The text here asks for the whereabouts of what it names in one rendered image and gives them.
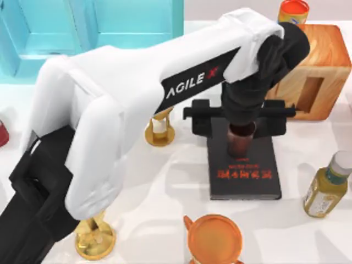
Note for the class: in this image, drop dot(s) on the brown cup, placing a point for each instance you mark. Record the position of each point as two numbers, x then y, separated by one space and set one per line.
239 143

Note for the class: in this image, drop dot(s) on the small gold hourglass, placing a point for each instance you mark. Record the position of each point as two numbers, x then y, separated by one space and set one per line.
160 132

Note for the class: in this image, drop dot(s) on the black book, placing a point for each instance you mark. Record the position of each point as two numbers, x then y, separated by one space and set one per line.
244 176

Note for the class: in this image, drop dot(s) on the wooden box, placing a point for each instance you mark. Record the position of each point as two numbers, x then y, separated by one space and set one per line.
327 63

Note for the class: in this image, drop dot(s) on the yellow-green bottle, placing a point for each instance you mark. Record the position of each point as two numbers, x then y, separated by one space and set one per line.
325 187

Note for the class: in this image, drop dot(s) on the yellow can with orange lid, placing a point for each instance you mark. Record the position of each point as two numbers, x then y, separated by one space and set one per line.
292 12

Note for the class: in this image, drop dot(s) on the orange mug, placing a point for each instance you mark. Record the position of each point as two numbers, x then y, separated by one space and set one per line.
214 239

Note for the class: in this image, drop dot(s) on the red object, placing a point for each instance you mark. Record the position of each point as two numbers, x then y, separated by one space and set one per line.
2 134

